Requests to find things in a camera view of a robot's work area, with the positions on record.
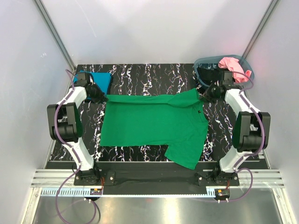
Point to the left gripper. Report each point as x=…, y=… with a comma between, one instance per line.
x=101, y=98

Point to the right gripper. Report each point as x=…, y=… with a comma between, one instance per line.
x=205, y=96

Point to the green t-shirt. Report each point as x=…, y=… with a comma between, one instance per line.
x=173, y=120

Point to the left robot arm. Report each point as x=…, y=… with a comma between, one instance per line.
x=65, y=125

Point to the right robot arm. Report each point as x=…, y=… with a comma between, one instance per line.
x=251, y=131

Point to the folded blue t-shirt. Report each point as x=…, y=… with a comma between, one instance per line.
x=103, y=80

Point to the black t-shirt in basket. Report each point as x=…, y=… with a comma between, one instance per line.
x=207, y=76

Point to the blue plastic basket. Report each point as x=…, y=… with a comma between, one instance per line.
x=211, y=63

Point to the pink t-shirt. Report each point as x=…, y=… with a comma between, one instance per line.
x=233, y=65

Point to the slotted cable duct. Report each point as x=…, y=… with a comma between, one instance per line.
x=110, y=191

